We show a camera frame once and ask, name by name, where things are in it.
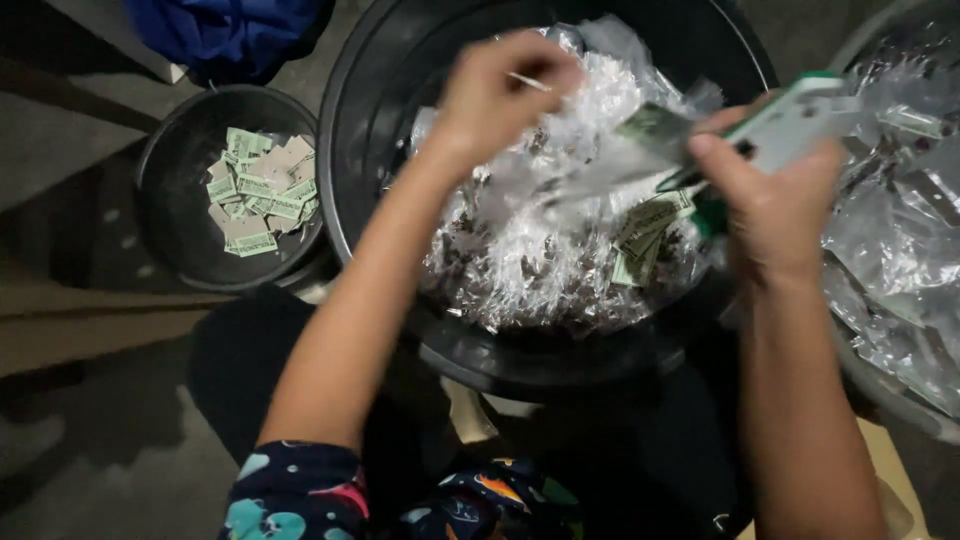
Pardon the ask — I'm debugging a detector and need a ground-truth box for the person's left hand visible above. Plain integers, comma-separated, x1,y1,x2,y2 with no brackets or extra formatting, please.
431,30,588,172

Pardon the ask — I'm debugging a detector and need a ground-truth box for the person's right hand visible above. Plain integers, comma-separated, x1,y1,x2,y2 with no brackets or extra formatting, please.
686,93,850,292

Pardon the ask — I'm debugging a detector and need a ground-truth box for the clear packet with green label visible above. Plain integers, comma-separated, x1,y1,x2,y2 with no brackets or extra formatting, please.
536,99,710,211

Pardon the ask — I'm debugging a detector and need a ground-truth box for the green and white stapler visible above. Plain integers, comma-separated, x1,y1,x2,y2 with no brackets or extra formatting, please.
656,71,865,243

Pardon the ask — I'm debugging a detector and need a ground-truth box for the large black basin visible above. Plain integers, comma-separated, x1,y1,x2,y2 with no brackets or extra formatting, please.
316,0,783,404

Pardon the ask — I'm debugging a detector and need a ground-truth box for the heap of clear plastic packets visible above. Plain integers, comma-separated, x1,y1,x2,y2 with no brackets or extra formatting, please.
388,15,727,340

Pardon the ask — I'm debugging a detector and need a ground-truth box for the pile of green paper labels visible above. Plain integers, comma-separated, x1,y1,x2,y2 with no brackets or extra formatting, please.
204,126,321,259

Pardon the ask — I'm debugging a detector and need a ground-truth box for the blue cloth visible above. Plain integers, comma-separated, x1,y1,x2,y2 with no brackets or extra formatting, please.
122,0,336,85

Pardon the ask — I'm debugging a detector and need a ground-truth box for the small black basin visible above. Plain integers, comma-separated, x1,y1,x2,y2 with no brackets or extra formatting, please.
135,84,336,295

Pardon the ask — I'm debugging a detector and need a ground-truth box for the heap of stapled clear packets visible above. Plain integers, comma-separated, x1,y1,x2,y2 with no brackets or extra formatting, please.
821,21,960,418

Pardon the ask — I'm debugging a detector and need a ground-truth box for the grey basin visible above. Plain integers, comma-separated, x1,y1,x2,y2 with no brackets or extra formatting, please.
823,0,960,445

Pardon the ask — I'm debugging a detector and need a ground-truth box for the person's patterned dark clothing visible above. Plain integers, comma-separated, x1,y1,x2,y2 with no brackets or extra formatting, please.
217,439,588,540

